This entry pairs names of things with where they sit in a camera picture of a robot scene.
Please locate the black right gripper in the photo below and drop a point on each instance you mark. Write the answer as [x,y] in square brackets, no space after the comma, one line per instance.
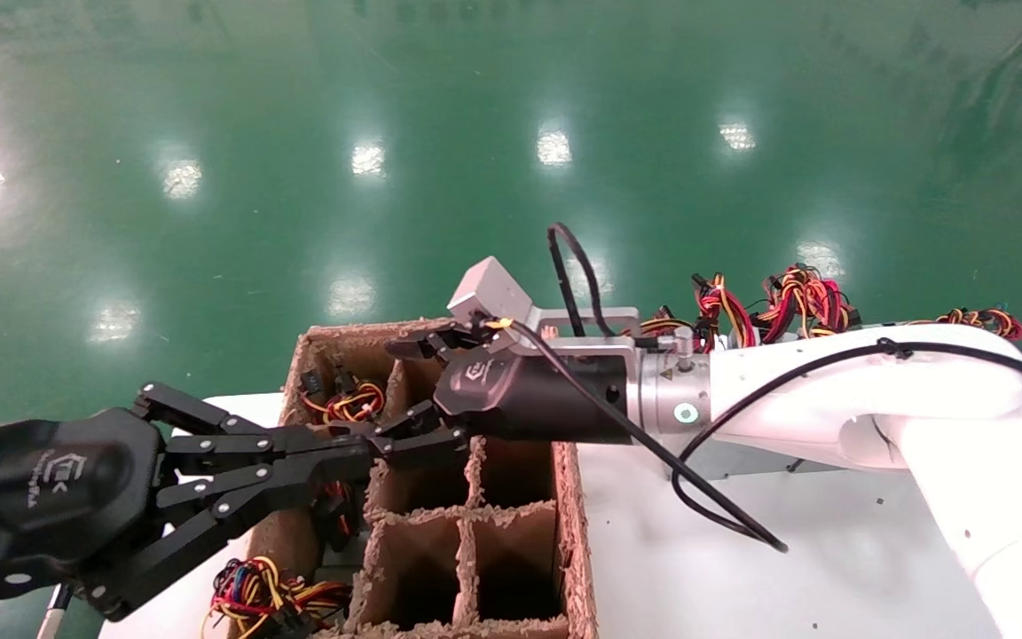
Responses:
[529,399]

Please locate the brown cardboard divider box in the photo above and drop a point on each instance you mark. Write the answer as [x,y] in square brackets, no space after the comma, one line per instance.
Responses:
[577,550]

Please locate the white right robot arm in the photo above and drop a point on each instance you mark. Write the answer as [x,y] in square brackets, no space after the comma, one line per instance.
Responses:
[830,390]

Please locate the silver camera mounting bracket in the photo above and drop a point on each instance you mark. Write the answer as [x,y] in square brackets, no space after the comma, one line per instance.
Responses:
[609,318]

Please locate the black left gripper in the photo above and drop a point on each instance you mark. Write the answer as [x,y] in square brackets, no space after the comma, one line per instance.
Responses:
[50,497]

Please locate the thin white rod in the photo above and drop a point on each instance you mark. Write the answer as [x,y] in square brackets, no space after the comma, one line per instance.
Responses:
[54,617]

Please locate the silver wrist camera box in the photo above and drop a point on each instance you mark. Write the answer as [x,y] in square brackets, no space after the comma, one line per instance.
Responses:
[489,288]

